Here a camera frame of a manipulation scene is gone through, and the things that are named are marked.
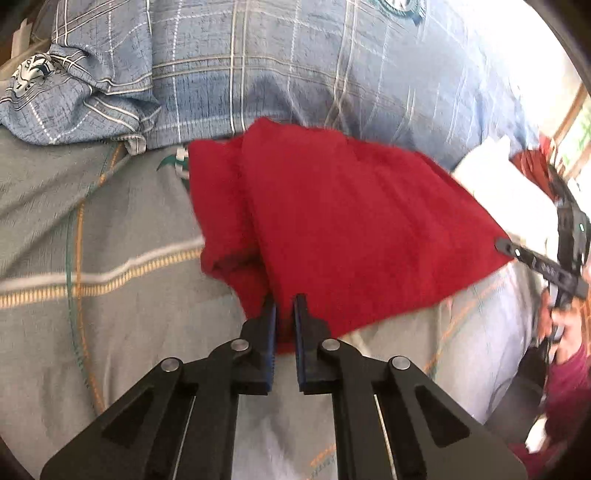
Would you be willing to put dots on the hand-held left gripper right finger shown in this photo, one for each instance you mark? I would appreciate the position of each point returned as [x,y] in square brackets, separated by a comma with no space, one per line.
[300,337]

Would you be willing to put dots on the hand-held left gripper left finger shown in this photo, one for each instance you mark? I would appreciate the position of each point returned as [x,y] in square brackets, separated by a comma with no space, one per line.
[271,337]

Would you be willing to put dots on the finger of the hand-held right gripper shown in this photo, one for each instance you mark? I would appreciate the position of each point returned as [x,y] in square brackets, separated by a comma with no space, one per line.
[535,264]

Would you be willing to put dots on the red sweater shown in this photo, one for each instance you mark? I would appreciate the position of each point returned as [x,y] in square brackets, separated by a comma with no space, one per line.
[346,221]

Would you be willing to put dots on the person's right hand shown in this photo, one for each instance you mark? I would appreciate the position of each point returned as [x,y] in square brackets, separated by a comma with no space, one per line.
[561,323]

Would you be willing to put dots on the maroon cloth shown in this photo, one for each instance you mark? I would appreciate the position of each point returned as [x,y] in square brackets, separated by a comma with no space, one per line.
[531,160]

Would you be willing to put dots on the white floral blanket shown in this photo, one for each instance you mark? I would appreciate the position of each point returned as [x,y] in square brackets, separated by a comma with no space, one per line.
[498,180]

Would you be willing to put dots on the grey striped bed sheet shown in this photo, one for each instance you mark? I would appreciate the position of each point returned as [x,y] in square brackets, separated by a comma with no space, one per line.
[115,230]

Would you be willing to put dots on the blue plaid quilt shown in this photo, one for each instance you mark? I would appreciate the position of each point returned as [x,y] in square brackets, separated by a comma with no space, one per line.
[277,69]

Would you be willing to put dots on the wooden window frame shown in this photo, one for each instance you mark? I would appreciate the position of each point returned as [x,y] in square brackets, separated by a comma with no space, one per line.
[572,127]

